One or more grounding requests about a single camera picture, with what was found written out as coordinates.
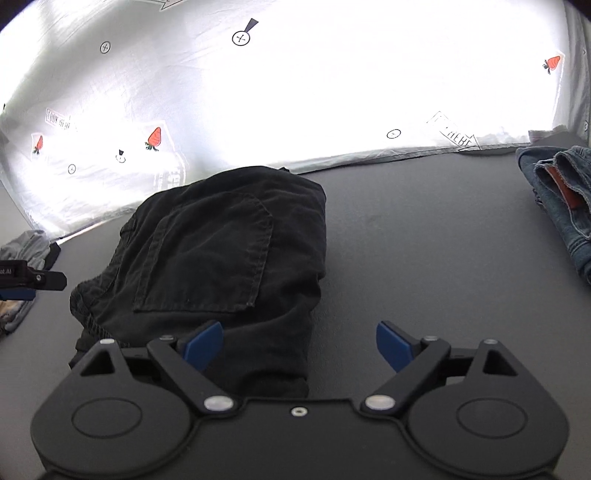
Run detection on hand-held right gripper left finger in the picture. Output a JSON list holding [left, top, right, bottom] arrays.
[[76, 320, 241, 416]]

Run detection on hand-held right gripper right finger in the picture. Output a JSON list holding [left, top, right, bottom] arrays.
[[362, 320, 525, 415]]

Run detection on black pants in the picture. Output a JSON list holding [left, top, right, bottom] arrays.
[[68, 165, 329, 401]]

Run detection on grey garment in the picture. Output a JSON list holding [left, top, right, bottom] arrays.
[[0, 229, 52, 274]]

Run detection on beige cloth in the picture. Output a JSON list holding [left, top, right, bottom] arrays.
[[0, 299, 34, 337]]

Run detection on folded blue jeans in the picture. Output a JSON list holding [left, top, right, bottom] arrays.
[[515, 144, 591, 284]]

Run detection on white strawberry print curtain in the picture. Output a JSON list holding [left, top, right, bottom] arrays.
[[0, 0, 591, 241]]

